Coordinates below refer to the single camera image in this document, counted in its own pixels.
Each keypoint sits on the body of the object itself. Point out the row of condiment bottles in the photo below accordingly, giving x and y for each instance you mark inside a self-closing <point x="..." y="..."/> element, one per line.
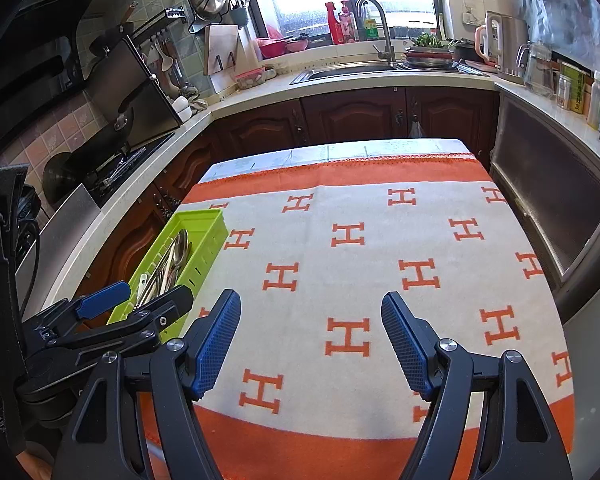
<point x="590" y="95"/>

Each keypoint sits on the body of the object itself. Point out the white steel electric kettle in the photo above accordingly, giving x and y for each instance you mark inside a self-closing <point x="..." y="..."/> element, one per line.
<point x="500" y="42"/>

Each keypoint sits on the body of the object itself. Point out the green dish soap bottle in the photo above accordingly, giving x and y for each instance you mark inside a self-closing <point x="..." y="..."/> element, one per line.
<point x="371" y="27"/>

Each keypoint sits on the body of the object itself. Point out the black range hood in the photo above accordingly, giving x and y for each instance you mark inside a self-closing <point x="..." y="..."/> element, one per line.
<point x="35" y="45"/>

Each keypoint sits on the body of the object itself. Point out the white kitchen countertop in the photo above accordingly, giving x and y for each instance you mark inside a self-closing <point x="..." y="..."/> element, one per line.
<point x="260" y="92"/>

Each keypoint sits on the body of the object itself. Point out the glass pitcher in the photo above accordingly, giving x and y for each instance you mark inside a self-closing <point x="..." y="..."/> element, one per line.
<point x="537" y="70"/>

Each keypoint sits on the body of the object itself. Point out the pink soap bottle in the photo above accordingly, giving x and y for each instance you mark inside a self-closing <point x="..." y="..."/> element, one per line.
<point x="349" y="22"/>

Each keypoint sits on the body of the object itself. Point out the wooden cutting board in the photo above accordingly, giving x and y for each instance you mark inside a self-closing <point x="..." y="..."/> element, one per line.
<point x="220" y="55"/>

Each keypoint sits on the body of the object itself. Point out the teal utensil cup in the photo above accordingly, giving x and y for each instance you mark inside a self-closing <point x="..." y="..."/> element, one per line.
<point x="240" y="15"/>

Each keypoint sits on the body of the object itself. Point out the green plastic utensil tray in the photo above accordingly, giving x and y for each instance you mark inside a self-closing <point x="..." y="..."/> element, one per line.
<point x="200" y="240"/>

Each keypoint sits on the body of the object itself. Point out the large pink plastic basin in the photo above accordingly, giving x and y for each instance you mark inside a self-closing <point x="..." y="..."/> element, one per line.
<point x="270" y="47"/>

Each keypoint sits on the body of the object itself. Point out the black gas stove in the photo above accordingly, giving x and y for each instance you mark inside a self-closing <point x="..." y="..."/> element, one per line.
<point x="127" y="162"/>

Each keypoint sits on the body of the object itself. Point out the steel kitchen sink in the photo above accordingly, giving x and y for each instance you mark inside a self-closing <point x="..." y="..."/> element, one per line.
<point x="340" y="72"/>

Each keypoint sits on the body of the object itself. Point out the orange white printed blanket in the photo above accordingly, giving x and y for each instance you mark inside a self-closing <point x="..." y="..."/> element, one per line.
<point x="330" y="280"/>

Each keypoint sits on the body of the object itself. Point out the steel side panel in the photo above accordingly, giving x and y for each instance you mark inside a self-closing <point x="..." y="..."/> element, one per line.
<point x="70" y="215"/>

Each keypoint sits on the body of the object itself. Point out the white wall outlet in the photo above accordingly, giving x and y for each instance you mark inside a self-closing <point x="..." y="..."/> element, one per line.
<point x="470" y="15"/>

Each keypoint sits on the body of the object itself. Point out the wall knife rack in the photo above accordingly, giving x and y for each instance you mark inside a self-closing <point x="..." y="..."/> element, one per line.
<point x="175" y="12"/>

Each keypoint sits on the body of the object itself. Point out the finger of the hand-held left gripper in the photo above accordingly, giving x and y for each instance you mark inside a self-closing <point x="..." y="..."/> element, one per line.
<point x="102" y="300"/>
<point x="175" y="302"/>

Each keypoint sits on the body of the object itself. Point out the black cooking pot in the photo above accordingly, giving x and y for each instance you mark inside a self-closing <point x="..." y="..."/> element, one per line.
<point x="467" y="52"/>

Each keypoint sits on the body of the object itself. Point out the white plastic bag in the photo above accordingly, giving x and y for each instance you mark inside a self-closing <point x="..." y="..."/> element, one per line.
<point x="416" y="127"/>

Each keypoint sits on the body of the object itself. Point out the pink lidded food container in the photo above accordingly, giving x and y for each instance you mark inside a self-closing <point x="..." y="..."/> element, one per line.
<point x="250" y="76"/>

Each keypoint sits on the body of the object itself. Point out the red spray bottle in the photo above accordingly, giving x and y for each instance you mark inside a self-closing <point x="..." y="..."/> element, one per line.
<point x="334" y="22"/>

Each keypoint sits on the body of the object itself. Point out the white bowls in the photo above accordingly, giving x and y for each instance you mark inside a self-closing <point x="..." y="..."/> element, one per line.
<point x="181" y="106"/>

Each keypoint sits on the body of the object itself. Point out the small steel spoon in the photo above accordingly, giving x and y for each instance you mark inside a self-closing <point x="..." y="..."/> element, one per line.
<point x="172" y="266"/>

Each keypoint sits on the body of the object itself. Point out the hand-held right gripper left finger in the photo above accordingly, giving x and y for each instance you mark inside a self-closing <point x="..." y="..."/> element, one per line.
<point x="215" y="345"/>

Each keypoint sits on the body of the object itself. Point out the grey built-in appliance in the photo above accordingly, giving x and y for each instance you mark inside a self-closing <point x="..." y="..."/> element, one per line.
<point x="545" y="200"/>

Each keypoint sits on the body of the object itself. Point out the person's left hand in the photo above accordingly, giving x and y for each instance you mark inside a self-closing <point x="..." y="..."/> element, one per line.
<point x="32" y="467"/>

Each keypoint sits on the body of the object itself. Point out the grey dish rag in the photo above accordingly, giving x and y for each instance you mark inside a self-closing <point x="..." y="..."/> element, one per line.
<point x="197" y="102"/>

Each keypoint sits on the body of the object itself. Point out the strainer bowl with greens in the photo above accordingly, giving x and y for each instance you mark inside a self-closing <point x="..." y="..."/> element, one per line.
<point x="430" y="52"/>

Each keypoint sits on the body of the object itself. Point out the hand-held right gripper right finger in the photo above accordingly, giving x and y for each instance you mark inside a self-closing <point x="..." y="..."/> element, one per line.
<point x="407" y="345"/>

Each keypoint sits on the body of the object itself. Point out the small pink plastic basin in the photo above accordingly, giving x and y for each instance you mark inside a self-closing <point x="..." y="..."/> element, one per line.
<point x="296" y="45"/>

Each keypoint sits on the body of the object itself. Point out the steel splatter shield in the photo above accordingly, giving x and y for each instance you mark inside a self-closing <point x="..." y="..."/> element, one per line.
<point x="140" y="90"/>

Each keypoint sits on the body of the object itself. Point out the steel kitchen faucet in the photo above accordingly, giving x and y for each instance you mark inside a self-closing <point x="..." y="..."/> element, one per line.
<point x="380" y="25"/>

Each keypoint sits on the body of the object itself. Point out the white ceramic spoon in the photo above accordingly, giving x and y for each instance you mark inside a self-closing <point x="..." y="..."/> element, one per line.
<point x="142" y="287"/>

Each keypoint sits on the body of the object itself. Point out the clear plastic wall cover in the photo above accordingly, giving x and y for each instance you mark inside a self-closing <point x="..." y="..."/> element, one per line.
<point x="555" y="5"/>

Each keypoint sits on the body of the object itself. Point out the large steel spoon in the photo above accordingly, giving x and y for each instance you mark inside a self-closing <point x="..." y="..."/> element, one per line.
<point x="181" y="247"/>

